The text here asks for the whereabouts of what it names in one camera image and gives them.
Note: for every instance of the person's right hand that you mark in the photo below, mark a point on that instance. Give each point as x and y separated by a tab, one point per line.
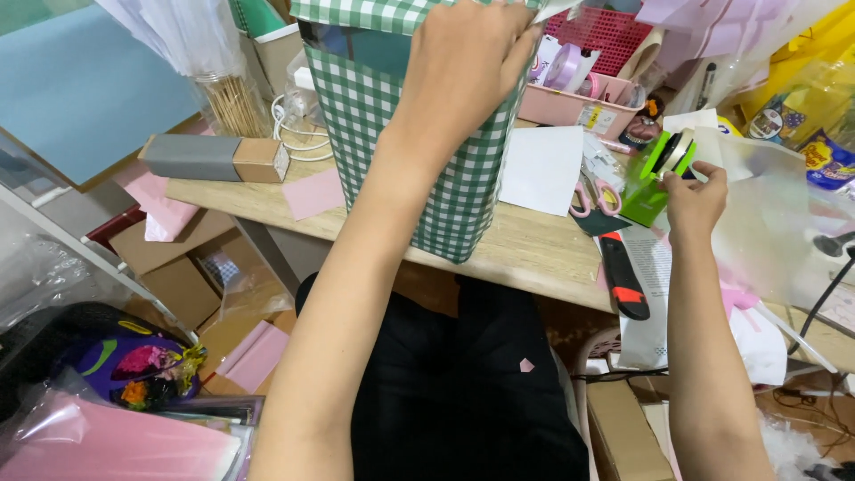
698	207

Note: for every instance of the person's left hand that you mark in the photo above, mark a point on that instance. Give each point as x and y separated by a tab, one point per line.
461	73

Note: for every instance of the person's left fingers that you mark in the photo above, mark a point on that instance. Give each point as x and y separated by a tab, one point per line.
507	20

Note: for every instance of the green checked box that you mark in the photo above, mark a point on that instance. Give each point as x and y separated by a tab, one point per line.
374	113

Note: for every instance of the clear tape roll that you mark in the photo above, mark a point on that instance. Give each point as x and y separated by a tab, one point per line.
676	150

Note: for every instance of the lilac ribbon roll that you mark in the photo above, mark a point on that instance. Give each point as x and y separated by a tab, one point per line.
562	65

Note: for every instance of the red plastic basket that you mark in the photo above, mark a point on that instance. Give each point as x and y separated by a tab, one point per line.
601	33

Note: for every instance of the pink plastic tray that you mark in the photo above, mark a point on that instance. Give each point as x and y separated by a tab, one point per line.
568	107

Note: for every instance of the white paper sheet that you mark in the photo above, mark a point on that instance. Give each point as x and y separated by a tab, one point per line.
541	167

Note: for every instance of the small doll figure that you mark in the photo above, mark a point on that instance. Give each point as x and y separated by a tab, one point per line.
642	127

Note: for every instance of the pink scissors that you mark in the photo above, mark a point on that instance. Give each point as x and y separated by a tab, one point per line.
604	197

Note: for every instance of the bundle of pink wrapping sheets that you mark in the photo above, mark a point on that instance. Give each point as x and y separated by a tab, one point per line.
715	27

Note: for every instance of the black marker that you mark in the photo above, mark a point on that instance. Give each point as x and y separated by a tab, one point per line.
706	85

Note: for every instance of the green tape dispenser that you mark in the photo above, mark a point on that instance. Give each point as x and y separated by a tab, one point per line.
641	190

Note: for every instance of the dark green paper scrap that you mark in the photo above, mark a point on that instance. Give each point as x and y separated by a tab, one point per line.
598	224

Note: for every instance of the pink paper square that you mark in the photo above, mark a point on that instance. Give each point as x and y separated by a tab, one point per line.
314	194

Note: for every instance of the black red utility knife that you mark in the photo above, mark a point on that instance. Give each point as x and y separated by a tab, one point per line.
622	277

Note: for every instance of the jar of wooden skewers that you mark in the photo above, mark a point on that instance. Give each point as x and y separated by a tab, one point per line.
234	103

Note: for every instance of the yellow plastic bag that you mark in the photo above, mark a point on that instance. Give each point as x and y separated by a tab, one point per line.
818	40

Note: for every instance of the bundle of white plastic sheets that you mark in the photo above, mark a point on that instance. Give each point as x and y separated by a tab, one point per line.
180	33

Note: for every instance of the clear cellophane sheet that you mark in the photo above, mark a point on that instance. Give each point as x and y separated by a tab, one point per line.
775	214

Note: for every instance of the purple yellow candy bag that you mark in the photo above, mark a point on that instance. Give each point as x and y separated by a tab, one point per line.
815	147

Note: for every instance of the grey brown long cardboard box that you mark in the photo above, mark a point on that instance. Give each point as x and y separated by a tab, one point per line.
200	158

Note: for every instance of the white plastic stool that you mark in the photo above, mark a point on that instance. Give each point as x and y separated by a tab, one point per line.
598	347

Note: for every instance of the printed white paper strip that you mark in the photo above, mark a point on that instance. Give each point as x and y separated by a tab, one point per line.
651	334

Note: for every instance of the small pink paper scrap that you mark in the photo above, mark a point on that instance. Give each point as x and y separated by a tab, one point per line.
527	365

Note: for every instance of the pink ribbon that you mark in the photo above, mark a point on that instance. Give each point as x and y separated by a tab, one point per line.
738	297

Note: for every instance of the person's black trousers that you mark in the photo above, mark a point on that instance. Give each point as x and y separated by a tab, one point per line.
454	401

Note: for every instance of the pink paper bag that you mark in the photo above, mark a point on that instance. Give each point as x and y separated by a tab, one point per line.
157	200

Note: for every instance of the white crumpled paper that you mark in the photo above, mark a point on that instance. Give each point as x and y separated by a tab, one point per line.
758	347

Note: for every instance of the heap of cardboard boxes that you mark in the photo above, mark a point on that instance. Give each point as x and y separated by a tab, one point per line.
180	274

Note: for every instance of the pink folded sheets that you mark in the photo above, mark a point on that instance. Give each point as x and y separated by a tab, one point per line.
254	357

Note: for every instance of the light blue board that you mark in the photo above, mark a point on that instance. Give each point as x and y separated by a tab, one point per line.
80	93

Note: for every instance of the purple wrapped flower bouquet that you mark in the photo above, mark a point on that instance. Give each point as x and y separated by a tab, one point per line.
140	371

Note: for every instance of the clear bubble wrap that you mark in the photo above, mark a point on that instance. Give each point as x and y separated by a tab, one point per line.
47	274

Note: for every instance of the black bag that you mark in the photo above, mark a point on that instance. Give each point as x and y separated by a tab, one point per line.
47	341

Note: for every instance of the pack of pink wrapping paper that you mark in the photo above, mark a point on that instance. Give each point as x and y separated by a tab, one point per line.
113	441

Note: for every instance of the white metal rack frame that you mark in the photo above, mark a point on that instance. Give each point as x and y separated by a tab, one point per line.
100	257

